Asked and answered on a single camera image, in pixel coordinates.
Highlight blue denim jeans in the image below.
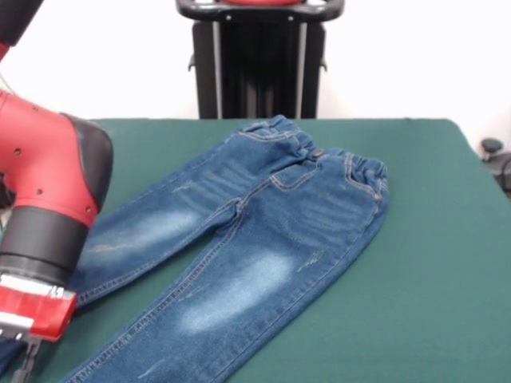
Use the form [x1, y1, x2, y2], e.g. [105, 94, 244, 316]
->
[0, 114, 390, 383]

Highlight black round knob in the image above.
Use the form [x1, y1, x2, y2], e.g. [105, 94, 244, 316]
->
[481, 137, 505, 155]

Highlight black robot pedestal with handle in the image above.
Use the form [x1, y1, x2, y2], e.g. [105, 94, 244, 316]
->
[175, 0, 345, 120]

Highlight dark grey chair base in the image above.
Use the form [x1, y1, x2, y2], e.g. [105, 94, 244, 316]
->
[483, 153, 511, 188]

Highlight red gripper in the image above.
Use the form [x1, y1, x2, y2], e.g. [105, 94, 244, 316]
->
[0, 273, 77, 383]

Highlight dark green table cloth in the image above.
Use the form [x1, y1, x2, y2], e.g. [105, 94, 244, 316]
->
[0, 117, 511, 383]

